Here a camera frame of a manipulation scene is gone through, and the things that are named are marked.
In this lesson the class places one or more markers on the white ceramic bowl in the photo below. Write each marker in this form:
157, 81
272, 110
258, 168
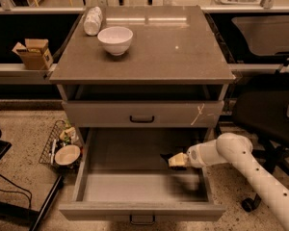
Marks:
115, 40

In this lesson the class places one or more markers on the black office chair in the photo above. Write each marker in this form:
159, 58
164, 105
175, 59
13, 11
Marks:
262, 108

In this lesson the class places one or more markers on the black wire basket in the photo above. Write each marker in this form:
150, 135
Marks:
56, 140

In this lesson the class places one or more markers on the closed grey upper drawer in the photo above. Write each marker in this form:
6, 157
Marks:
160, 114

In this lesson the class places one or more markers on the open grey middle drawer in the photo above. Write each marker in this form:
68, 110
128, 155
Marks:
124, 176

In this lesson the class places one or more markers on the black rxbar chocolate wrapper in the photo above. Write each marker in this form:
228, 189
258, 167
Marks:
166, 158

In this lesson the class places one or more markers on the open cardboard box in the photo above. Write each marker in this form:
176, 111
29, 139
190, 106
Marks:
35, 54

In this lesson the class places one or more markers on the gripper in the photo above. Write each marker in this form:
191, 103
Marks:
193, 156

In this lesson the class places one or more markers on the beige bowl in basket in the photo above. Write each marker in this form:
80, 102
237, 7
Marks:
67, 155

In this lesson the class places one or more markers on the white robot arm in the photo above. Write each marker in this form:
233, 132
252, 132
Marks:
237, 150

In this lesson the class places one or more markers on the grey drawer cabinet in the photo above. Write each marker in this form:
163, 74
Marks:
173, 56

